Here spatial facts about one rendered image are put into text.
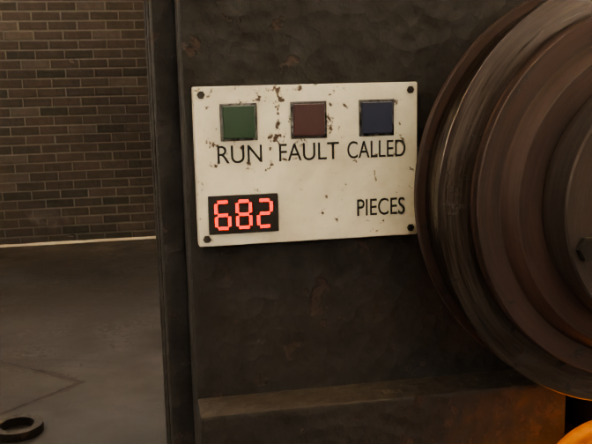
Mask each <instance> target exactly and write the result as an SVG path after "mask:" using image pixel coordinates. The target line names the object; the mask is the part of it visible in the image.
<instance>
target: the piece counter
mask: <svg viewBox="0 0 592 444"><path fill-rule="evenodd" d="M260 202H270V199H269V198H263V199H260ZM239 203H248V199H245V200H239ZM239 203H236V204H235V209H236V213H239ZM218 204H227V201H218ZM218 204H214V211H215V214H218ZM248 209H249V212H252V203H248ZM270 211H273V202H270ZM270 211H260V215H269V214H270ZM249 212H243V213H239V216H249ZM260 215H257V224H258V225H261V224H260ZM239 216H236V226H239V227H240V229H249V226H252V225H253V221H252V216H249V226H240V218H239ZM218 217H228V213H227V214H218ZM228 226H232V218H231V217H228ZM228 226H224V227H218V218H215V227H218V229H219V230H228ZM264 227H270V225H261V228H264Z"/></svg>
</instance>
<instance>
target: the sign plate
mask: <svg viewBox="0 0 592 444"><path fill-rule="evenodd" d="M191 99H192V120H193V139H194V160H195V179H196V218H197V238H198V245H199V247H214V246H229V245H243V244H258V243H273V242H287V241H317V240H331V239H346V238H361V237H375V236H390V235H405V234H416V233H417V228H416V221H415V211H414V181H415V171H416V164H417V82H385V83H348V84H310V85H237V86H199V87H191ZM384 101H391V102H392V133H378V134H362V110H361V103H362V102H384ZM322 103H323V104H324V115H325V135H324V136H304V137H295V136H294V135H293V105H294V104H322ZM228 106H255V138H230V139H224V137H223V114H222V107H228ZM263 198H269V199H270V202H273V211H270V202H260V199H263ZM245 199H248V203H252V212H249V209H248V203H239V200H245ZM218 201H227V203H222V204H218ZM237 203H239V213H243V212H249V216H252V221H253V225H252V226H249V216H239V213H236V209H235V204H237ZM214 204H218V214H227V213H228V217H231V218H232V226H228V217H218V214H215V211H214ZM260 211H270V214H269V215H260ZM257 215H260V224H261V225H270V227H264V228H261V225H258V224H257ZM236 216H239V218H240V226H249V229H240V227H239V226H236ZM215 218H218V227H224V226H228V230H219V229H218V227H215Z"/></svg>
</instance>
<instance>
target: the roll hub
mask: <svg viewBox="0 0 592 444"><path fill-rule="evenodd" d="M543 222H544V235H545V239H546V243H547V247H548V250H549V253H550V256H551V259H552V262H553V264H554V266H555V268H556V270H557V272H558V274H559V276H560V277H561V279H562V281H563V282H564V284H565V285H566V287H567V288H568V290H569V291H570V292H571V293H572V295H573V296H574V297H575V298H576V299H577V300H578V301H579V302H580V303H581V304H582V305H583V306H585V307H586V308H587V309H589V310H590V311H591V312H592V261H589V262H584V261H582V260H581V259H580V257H579V255H578V253H577V251H576V248H577V246H578V244H579V243H580V241H581V238H584V237H592V96H591V97H590V98H589V99H588V100H587V101H586V102H585V103H584V104H583V106H582V107H581V108H580V109H579V110H578V112H577V113H576V114H575V115H574V117H573V118H572V120H571V121H570V122H569V123H568V125H567V126H566V129H565V130H564V132H563V134H562V136H561V138H560V140H559V141H558V144H557V146H556V148H555V150H554V153H553V155H552V157H551V162H550V165H549V168H548V172H547V175H546V179H545V184H544V197H543Z"/></svg>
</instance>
